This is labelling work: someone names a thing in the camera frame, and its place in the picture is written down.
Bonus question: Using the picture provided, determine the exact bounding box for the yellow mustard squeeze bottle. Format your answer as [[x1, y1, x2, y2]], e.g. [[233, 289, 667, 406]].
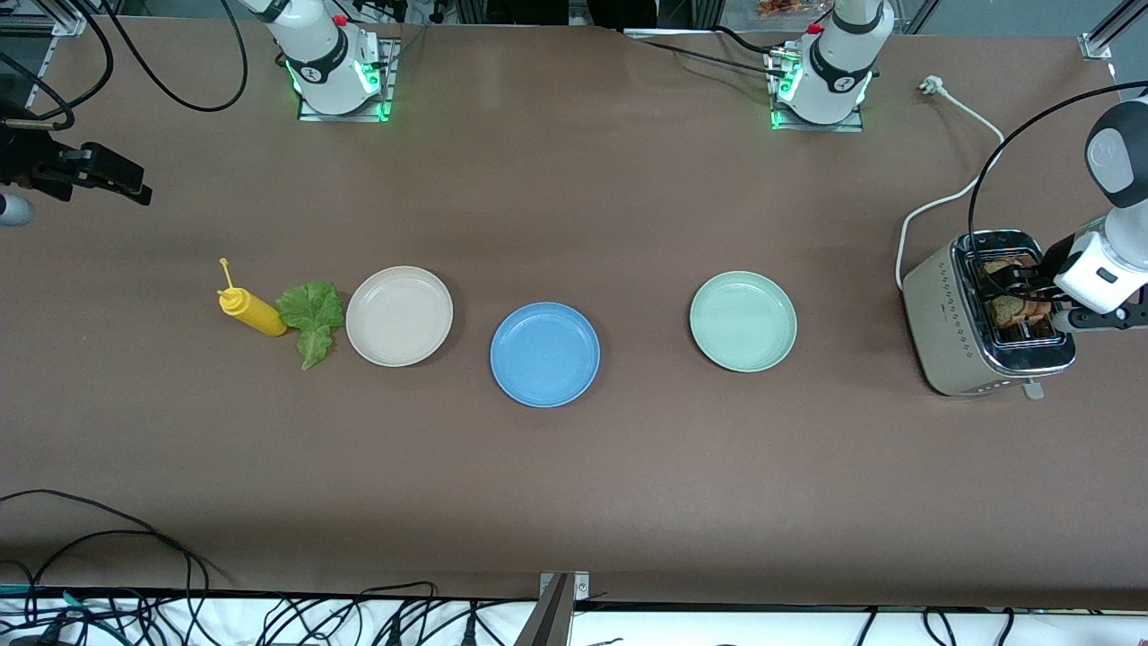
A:
[[218, 258, 289, 338]]

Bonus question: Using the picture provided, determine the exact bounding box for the green lettuce leaf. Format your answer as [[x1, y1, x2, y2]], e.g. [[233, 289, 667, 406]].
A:
[[274, 280, 346, 371]]

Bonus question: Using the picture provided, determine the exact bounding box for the pale green round plate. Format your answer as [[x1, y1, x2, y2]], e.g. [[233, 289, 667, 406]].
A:
[[689, 270, 798, 373]]

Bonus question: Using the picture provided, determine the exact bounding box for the beige round plate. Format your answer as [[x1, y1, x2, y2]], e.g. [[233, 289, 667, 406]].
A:
[[345, 266, 455, 368]]

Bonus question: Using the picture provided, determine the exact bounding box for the blue round plate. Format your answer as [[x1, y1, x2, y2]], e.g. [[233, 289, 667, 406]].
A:
[[490, 301, 601, 409]]

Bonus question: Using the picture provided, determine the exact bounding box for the silver beige toaster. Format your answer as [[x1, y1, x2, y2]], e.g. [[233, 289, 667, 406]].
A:
[[901, 229, 1077, 400]]

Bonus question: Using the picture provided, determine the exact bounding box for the grey metal beam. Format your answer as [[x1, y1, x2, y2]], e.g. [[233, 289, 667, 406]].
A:
[[516, 574, 575, 646]]

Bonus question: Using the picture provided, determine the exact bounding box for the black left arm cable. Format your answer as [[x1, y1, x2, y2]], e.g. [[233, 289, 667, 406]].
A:
[[967, 81, 1148, 301]]

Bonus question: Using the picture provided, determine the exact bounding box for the white toaster power cord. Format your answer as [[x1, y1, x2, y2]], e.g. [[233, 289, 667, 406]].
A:
[[895, 76, 1005, 290]]

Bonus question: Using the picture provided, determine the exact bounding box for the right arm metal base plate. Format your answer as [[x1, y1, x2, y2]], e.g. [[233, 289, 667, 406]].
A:
[[298, 38, 396, 122]]

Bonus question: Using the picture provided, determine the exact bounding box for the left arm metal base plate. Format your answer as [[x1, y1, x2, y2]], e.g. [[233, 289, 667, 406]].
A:
[[767, 49, 866, 133]]

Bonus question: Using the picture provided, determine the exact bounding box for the long looping black cable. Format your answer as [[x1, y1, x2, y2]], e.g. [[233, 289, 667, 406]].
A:
[[0, 489, 230, 593]]

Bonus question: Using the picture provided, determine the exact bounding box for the black base cable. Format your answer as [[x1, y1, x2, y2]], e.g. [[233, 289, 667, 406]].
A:
[[641, 27, 790, 77]]

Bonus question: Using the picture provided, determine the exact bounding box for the thin black arched cable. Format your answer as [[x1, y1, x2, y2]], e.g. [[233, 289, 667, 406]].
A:
[[354, 581, 440, 646]]

